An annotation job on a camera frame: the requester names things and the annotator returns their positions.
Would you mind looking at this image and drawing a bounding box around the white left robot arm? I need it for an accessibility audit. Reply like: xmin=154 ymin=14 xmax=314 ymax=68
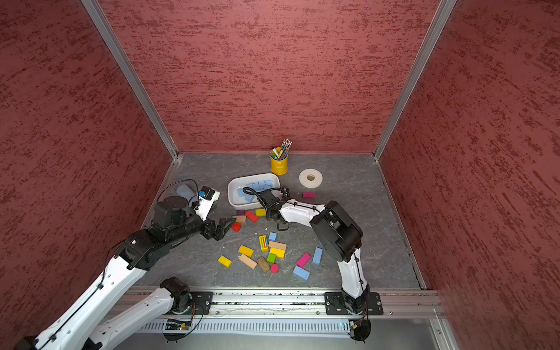
xmin=15 ymin=196 xmax=235 ymax=349

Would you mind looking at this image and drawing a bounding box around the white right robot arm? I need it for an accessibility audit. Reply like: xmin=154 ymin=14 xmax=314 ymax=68
xmin=255 ymin=187 xmax=370 ymax=314

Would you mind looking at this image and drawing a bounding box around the red flat block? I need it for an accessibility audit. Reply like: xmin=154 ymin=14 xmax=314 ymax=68
xmin=245 ymin=211 xmax=259 ymax=223

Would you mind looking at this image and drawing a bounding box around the white rectangular bowl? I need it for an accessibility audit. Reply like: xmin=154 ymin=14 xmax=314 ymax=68
xmin=227 ymin=173 xmax=280 ymax=210

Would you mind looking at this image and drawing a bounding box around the yellow block front left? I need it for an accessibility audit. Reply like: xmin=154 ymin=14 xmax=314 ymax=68
xmin=218 ymin=256 xmax=232 ymax=268

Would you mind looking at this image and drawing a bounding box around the yellow block centre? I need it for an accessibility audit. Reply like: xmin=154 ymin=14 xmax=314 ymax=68
xmin=238 ymin=246 xmax=254 ymax=258

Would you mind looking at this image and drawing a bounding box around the striped yellow block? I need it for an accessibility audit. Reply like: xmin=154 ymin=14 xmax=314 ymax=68
xmin=259 ymin=236 xmax=269 ymax=252

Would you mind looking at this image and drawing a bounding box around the tan wood block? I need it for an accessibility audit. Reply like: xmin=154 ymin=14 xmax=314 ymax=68
xmin=268 ymin=241 xmax=287 ymax=251

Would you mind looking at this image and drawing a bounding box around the natural wood long block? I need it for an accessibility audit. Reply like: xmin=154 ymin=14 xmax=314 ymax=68
xmin=239 ymin=254 xmax=258 ymax=269

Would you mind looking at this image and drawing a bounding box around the white tape roll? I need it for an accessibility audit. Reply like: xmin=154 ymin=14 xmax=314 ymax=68
xmin=299 ymin=169 xmax=323 ymax=189

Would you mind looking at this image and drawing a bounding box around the yellow metal pencil bucket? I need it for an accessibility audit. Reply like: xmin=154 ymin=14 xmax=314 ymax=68
xmin=270 ymin=150 xmax=288 ymax=176

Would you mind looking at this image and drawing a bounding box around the yellow block beside green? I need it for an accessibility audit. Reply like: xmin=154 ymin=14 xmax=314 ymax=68
xmin=270 ymin=248 xmax=285 ymax=259

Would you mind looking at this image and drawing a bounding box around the bundle of pencils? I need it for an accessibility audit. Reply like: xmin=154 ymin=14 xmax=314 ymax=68
xmin=271 ymin=139 xmax=293 ymax=160

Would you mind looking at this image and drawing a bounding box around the green small block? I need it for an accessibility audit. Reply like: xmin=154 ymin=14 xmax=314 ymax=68
xmin=266 ymin=253 xmax=277 ymax=264

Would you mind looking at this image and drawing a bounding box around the dark wood block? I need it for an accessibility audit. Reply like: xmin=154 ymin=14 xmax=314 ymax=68
xmin=257 ymin=257 xmax=271 ymax=274

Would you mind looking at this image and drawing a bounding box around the magenta block front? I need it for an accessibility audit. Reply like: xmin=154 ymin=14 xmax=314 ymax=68
xmin=296 ymin=252 xmax=312 ymax=268

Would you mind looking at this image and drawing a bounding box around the light blue upright block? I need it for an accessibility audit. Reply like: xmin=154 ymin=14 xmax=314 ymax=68
xmin=312 ymin=247 xmax=323 ymax=265

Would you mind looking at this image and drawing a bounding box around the light blue block front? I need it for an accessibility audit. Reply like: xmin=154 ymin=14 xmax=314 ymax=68
xmin=293 ymin=265 xmax=310 ymax=281

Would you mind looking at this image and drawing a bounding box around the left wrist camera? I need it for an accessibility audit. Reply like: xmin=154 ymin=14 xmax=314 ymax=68
xmin=195 ymin=186 xmax=221 ymax=221

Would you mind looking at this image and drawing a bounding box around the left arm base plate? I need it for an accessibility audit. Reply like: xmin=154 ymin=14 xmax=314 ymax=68
xmin=174 ymin=291 xmax=214 ymax=315

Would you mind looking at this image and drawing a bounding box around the aluminium front rail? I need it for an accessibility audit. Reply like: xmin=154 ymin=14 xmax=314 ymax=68
xmin=117 ymin=287 xmax=445 ymax=318

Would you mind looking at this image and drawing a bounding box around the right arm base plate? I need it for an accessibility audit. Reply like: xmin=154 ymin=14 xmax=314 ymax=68
xmin=324 ymin=292 xmax=384 ymax=316

